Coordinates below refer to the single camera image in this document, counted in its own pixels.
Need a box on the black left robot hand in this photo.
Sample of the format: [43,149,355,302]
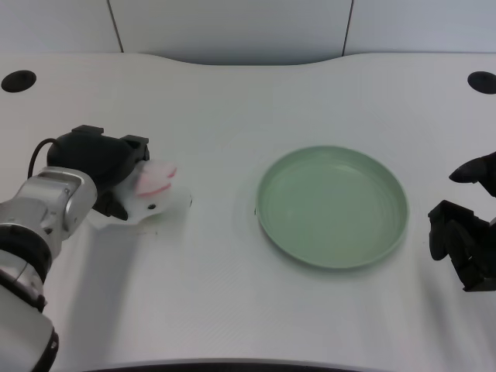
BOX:
[46,124,151,222]

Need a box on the green round plate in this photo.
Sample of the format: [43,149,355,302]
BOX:
[255,144,410,270]

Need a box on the black round table grommet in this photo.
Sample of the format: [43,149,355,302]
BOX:
[0,70,38,93]
[467,71,496,95]

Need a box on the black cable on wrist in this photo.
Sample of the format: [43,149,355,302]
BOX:
[28,138,58,179]

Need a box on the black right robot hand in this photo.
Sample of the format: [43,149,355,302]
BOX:
[427,151,496,293]

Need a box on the white plush rabbit doll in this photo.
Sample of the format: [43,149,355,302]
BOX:
[89,159,194,229]

